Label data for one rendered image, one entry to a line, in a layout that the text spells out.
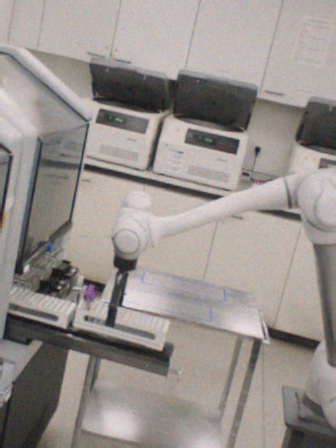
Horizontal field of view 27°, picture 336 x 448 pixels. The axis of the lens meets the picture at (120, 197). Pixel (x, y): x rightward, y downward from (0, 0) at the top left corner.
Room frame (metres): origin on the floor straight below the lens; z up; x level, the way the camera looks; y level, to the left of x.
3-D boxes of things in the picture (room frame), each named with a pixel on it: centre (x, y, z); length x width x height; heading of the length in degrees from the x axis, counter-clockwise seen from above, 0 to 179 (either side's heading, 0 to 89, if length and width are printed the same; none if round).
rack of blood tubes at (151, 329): (2.07, -0.09, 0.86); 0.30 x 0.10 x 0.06; 82
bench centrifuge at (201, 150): (4.64, -0.48, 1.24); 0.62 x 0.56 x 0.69; 172
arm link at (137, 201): (2.06, -0.06, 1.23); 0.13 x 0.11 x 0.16; 177
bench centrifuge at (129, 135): (4.73, 0.09, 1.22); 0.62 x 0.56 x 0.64; 170
